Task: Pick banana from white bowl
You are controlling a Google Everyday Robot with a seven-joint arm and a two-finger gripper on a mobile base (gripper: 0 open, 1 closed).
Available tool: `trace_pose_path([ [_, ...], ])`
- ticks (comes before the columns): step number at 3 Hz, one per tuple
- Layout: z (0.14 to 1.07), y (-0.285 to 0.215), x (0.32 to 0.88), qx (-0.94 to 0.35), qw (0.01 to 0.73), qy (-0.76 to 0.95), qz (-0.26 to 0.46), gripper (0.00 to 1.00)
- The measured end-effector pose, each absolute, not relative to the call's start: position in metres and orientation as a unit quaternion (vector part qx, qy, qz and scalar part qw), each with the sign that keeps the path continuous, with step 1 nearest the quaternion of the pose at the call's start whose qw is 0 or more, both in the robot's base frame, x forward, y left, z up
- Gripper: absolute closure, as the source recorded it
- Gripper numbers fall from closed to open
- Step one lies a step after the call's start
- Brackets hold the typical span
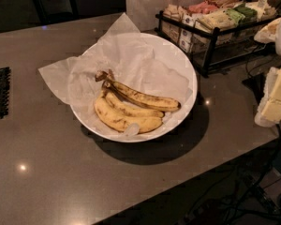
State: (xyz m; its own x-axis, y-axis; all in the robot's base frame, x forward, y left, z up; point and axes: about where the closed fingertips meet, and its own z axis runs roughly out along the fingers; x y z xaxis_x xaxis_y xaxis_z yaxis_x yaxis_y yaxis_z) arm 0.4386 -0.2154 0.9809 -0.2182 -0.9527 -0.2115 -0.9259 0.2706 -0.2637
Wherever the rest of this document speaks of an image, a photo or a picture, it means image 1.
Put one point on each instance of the spotted banana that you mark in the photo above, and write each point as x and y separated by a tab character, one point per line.
120	122
129	110
163	104

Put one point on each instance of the black wire snack rack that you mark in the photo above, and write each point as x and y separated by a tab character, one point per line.
215	58

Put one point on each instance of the white bowl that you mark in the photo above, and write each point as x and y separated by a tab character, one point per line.
168	72

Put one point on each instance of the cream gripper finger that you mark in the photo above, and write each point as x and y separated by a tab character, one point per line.
272	107
267	33

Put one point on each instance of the black power adapter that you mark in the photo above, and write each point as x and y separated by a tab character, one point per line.
256	85

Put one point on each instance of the dark water dispenser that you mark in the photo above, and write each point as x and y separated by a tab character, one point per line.
56	11

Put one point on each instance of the white paper liner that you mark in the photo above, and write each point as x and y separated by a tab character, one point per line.
73	80

